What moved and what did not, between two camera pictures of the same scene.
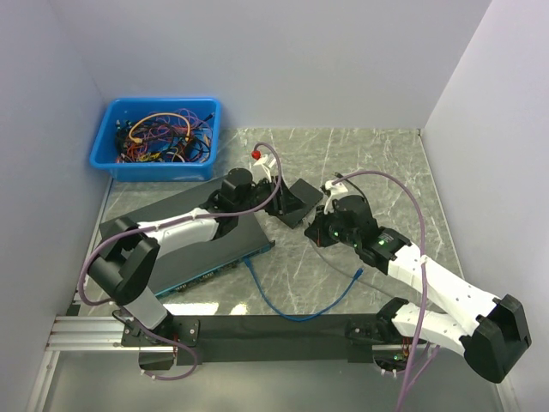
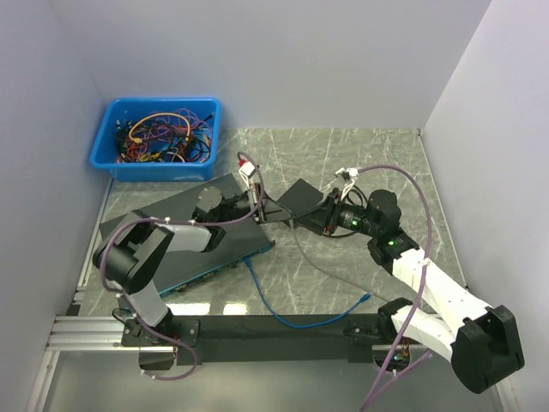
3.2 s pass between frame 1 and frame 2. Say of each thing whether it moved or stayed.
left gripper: moved
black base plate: stayed
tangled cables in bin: stayed
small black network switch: stayed
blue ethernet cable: moved
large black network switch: stayed
